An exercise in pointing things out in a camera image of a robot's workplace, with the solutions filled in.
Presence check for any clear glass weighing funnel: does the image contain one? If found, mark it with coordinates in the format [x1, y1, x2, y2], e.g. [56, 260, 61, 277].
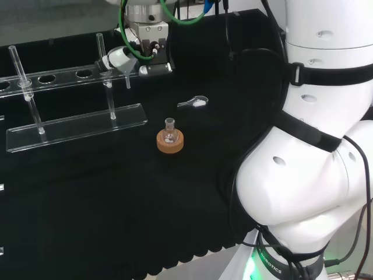
[177, 94, 209, 109]

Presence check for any brown cork ring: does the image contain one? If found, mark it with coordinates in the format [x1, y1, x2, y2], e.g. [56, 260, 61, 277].
[156, 129, 185, 155]

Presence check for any black cable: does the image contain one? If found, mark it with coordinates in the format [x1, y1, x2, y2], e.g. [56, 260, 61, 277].
[223, 0, 289, 88]

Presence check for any clear acrylic funnel stand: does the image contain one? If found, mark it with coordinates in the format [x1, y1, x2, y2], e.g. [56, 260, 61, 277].
[0, 32, 149, 154]

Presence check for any black bench cloth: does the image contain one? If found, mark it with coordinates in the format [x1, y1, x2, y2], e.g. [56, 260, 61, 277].
[0, 8, 288, 277]

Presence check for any green cable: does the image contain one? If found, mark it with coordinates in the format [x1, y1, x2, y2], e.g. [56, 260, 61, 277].
[117, 0, 155, 61]
[159, 0, 208, 25]

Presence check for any small round-bottom glass flask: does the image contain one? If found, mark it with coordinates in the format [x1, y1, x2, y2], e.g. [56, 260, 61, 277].
[163, 117, 179, 144]

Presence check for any translucent plastic funnel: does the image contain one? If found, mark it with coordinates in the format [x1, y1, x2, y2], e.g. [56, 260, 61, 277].
[115, 57, 138, 90]

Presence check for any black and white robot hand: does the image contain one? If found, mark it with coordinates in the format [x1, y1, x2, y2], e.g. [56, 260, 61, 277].
[94, 22, 173, 77]

